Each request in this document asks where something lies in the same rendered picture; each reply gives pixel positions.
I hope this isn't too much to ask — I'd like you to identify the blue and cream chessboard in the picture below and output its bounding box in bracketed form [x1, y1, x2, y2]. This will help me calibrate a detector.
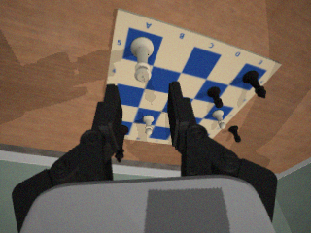
[106, 8, 282, 145]

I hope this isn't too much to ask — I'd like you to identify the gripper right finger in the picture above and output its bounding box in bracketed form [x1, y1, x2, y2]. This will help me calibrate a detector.
[167, 82, 277, 223]

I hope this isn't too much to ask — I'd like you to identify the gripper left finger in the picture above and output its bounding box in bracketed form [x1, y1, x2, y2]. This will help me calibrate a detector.
[12, 84, 122, 233]

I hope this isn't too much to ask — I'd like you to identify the white chess pawn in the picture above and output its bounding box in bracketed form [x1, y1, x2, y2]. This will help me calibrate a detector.
[143, 115, 154, 135]
[212, 110, 225, 129]

